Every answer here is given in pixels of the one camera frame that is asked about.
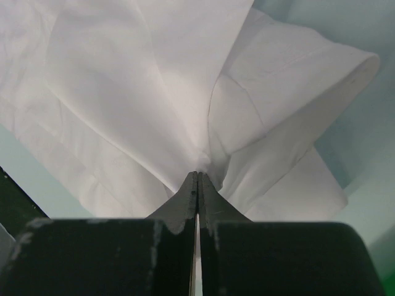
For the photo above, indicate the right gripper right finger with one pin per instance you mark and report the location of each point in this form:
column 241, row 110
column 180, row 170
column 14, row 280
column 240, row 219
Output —
column 242, row 257

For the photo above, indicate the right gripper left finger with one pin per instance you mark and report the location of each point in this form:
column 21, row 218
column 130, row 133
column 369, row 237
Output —
column 151, row 256

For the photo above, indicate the white long sleeve shirt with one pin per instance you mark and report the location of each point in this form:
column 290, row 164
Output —
column 120, row 100

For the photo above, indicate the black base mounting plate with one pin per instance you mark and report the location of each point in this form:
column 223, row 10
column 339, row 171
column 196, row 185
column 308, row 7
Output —
column 17, row 208

